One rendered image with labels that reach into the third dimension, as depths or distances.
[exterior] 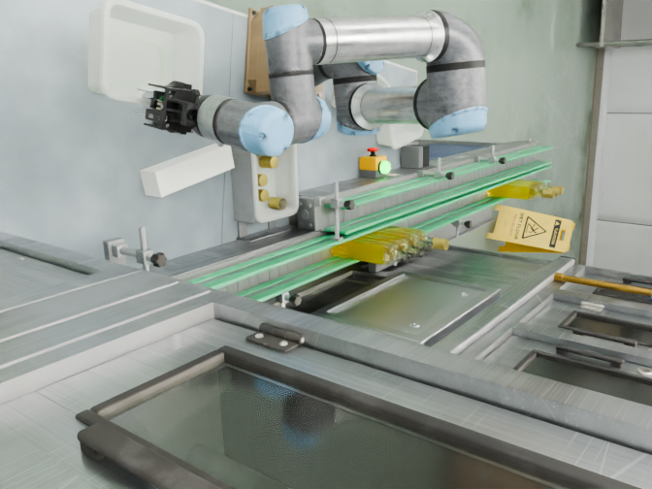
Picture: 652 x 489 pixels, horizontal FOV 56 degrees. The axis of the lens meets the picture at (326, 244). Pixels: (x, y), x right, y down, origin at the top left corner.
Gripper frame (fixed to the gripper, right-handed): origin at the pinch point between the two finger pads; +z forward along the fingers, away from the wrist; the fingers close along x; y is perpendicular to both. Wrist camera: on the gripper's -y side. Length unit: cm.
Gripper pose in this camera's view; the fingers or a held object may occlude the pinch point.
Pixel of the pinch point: (150, 100)
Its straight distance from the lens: 123.4
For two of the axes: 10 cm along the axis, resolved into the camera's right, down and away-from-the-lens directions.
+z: -7.7, -2.8, 5.8
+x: -1.7, 9.6, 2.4
